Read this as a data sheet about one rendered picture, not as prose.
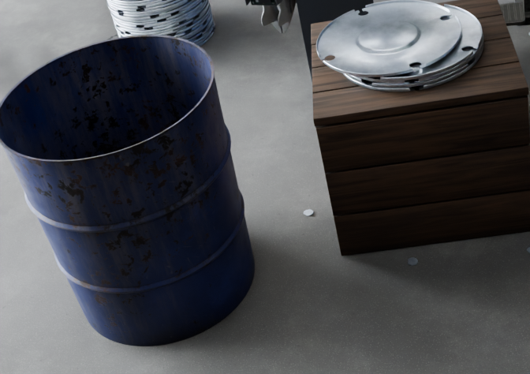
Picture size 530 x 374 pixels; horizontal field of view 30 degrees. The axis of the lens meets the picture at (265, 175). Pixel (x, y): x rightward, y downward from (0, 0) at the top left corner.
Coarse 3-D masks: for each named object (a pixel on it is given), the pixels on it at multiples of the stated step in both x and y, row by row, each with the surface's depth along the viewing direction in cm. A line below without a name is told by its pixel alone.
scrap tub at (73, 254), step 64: (64, 64) 200; (128, 64) 203; (192, 64) 196; (0, 128) 184; (64, 128) 204; (128, 128) 212; (192, 128) 174; (64, 192) 173; (128, 192) 172; (192, 192) 179; (64, 256) 189; (128, 256) 181; (192, 256) 186; (128, 320) 193; (192, 320) 194
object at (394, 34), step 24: (408, 0) 208; (336, 24) 206; (360, 24) 204; (384, 24) 201; (408, 24) 199; (432, 24) 199; (456, 24) 197; (336, 48) 199; (360, 48) 196; (384, 48) 194; (408, 48) 193; (432, 48) 191; (360, 72) 190; (384, 72) 188; (408, 72) 186
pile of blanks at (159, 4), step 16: (112, 0) 284; (128, 0) 280; (144, 0) 278; (160, 0) 279; (176, 0) 280; (192, 0) 284; (208, 0) 294; (112, 16) 290; (128, 16) 283; (144, 16) 281; (160, 16) 281; (176, 16) 283; (192, 16) 286; (208, 16) 295; (128, 32) 289; (144, 32) 285; (160, 32) 284; (176, 32) 285; (192, 32) 288; (208, 32) 294
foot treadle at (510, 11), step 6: (504, 6) 244; (510, 6) 243; (516, 6) 243; (522, 6) 242; (504, 12) 242; (510, 12) 241; (516, 12) 241; (522, 12) 240; (528, 12) 241; (504, 18) 239; (510, 18) 239; (516, 18) 238; (522, 18) 237; (528, 18) 240; (510, 24) 237; (516, 24) 237
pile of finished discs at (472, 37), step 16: (448, 16) 202; (464, 16) 200; (464, 32) 195; (480, 32) 194; (464, 48) 192; (480, 48) 192; (416, 64) 189; (432, 64) 188; (448, 64) 187; (464, 64) 188; (352, 80) 194; (368, 80) 193; (384, 80) 188; (400, 80) 187; (416, 80) 186; (432, 80) 186; (448, 80) 187
